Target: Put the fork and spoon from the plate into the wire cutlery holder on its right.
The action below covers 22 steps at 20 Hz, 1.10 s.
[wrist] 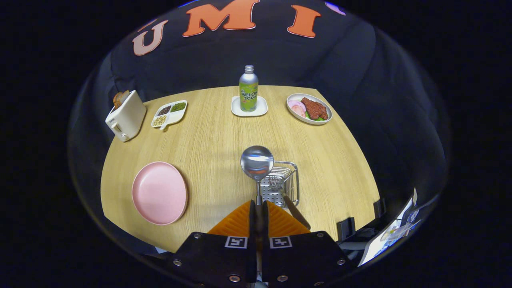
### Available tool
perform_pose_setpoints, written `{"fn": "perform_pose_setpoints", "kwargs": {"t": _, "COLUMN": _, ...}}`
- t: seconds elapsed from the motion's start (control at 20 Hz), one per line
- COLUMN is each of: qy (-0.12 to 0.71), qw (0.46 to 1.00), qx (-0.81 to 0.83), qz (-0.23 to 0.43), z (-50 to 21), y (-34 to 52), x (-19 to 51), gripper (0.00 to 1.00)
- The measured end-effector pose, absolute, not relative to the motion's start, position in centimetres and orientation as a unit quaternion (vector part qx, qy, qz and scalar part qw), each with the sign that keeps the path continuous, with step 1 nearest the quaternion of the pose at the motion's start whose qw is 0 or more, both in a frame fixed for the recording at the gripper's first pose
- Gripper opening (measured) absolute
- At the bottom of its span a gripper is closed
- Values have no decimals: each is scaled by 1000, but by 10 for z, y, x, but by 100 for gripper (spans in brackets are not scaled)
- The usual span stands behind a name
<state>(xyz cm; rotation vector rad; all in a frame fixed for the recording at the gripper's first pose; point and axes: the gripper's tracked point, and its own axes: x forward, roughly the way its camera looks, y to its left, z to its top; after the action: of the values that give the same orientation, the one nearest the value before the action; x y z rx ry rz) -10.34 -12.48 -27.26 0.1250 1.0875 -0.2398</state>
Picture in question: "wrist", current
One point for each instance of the yellow beans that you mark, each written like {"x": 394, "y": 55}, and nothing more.
{"x": 159, "y": 120}

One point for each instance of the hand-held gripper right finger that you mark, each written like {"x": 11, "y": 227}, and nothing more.
{"x": 264, "y": 224}

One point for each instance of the dark red beans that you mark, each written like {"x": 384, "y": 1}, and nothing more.
{"x": 164, "y": 110}

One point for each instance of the pink ham slices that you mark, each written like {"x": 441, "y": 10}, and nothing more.
{"x": 296, "y": 107}

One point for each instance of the white oval food plate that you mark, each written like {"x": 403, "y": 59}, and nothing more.
{"x": 294, "y": 116}

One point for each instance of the green soda bottle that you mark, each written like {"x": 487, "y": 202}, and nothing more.
{"x": 248, "y": 94}

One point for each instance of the white square coaster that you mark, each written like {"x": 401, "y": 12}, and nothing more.
{"x": 236, "y": 111}

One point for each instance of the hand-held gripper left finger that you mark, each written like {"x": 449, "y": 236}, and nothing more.
{"x": 253, "y": 224}

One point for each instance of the perforated metal tray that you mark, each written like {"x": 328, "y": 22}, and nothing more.
{"x": 268, "y": 196}

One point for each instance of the white toaster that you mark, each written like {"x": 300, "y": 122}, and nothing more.
{"x": 128, "y": 120}

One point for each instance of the red-brown meat piece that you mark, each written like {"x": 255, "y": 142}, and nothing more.
{"x": 314, "y": 108}

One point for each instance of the pink round plate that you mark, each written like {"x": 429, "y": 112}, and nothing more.
{"x": 160, "y": 192}

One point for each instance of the green beans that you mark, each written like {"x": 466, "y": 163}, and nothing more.
{"x": 178, "y": 106}

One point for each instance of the green vegetable leaves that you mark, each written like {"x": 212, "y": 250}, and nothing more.
{"x": 316, "y": 118}

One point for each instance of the black table clamp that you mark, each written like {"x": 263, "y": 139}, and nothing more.
{"x": 379, "y": 208}
{"x": 346, "y": 228}

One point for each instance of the brown toast slice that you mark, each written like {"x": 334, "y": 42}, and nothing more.
{"x": 124, "y": 95}
{"x": 117, "y": 100}

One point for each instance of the white divided dish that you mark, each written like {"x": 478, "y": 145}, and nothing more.
{"x": 176, "y": 116}

